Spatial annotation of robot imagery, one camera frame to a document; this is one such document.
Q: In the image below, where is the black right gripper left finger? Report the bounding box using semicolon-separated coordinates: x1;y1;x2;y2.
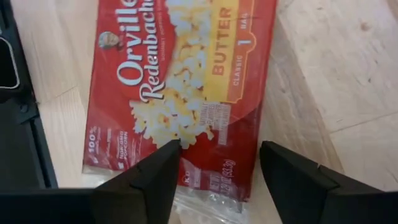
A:
0;139;182;224

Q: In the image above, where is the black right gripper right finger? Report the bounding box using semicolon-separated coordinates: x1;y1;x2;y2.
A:
260;141;398;224

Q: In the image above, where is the red popcorn bag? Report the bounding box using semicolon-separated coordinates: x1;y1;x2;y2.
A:
81;0;278;224

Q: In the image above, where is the black table frame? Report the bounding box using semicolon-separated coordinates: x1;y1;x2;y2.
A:
0;0;59;190

